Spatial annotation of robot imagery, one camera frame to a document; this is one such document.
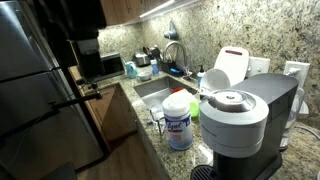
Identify white Lysol wipes canister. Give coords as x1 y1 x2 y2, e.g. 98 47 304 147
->
162 94 193 150

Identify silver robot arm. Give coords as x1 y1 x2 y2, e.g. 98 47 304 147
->
32 0 106 79

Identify stainless steel sink basin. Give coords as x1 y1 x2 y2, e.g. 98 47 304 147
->
134 76 197 110

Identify red plastic lid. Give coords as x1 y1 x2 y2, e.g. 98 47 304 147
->
172 87 184 93

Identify small white bowl by sink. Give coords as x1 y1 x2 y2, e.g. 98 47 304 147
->
138 72 152 81

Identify blue and white bottle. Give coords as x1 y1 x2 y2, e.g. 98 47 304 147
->
150 59 159 75

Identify black utensil holder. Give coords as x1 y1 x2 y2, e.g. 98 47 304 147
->
161 54 177 73

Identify silver toaster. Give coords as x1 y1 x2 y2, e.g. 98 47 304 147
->
133 52 150 67

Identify teal dish soap bottle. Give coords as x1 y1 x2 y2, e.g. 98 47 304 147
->
125 61 137 79

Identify green plastic lid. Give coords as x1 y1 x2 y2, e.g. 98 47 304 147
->
190 102 199 118

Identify blue label soap dispenser bottle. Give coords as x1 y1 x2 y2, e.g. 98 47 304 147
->
197 65 205 87

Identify curved steel kitchen faucet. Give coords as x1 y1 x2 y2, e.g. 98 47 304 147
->
163 41 188 71

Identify black microwave oven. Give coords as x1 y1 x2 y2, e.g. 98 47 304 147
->
101 52 125 77

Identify white cutting board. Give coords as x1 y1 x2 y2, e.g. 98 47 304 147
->
214 46 249 86

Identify grey and black coffee machine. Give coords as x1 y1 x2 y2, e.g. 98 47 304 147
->
190 73 298 180

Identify stainless steel refrigerator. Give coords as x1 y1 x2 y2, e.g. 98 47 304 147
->
0 0 106 180

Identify clear water tank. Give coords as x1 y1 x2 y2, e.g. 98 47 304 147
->
279 88 305 152

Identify white outlet with plug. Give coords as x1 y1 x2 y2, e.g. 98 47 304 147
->
283 61 310 88

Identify grey wall-mounted holder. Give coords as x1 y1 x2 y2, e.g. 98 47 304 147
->
164 20 178 40

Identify black camera on stand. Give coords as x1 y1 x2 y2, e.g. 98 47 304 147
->
48 77 103 111

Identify white wall outlet plate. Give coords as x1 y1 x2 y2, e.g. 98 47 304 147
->
246 56 270 78

